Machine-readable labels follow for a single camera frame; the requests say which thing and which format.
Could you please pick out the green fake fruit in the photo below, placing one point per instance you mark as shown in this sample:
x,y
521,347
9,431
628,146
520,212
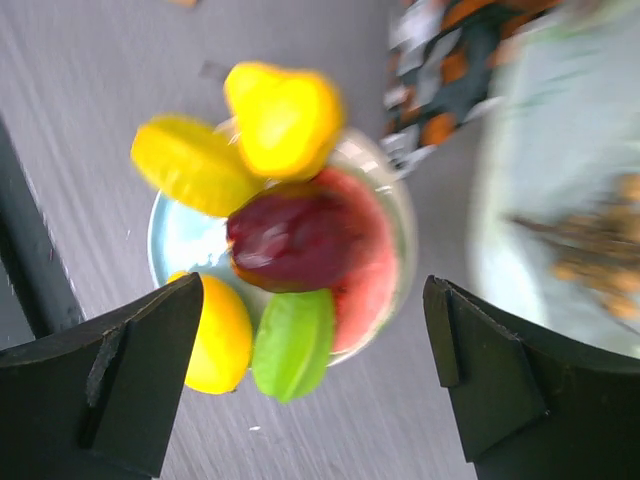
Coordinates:
x,y
293,344

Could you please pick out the yellow fake lemon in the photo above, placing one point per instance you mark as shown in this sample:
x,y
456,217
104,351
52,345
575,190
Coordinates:
x,y
222,348

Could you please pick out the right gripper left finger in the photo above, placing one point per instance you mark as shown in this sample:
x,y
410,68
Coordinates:
x,y
99,400

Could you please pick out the green avocado print plastic bag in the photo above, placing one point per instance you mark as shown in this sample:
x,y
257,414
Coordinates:
x,y
566,124

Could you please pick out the red fake watermelon slice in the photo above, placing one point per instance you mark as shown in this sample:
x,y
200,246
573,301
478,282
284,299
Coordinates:
x,y
365,296

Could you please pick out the cream and blue ceramic plate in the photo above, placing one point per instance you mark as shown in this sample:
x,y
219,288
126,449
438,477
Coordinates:
x,y
182,239

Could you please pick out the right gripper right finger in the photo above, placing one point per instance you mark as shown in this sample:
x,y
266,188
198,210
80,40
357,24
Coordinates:
x,y
530,403

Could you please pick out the zebra print tote bag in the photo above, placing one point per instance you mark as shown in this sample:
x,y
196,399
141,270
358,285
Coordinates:
x,y
441,59

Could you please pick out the yellow fake pear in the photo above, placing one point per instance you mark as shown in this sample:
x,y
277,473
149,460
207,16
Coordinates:
x,y
288,120

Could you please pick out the dark red fake fruit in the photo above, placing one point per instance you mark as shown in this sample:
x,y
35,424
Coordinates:
x,y
293,237

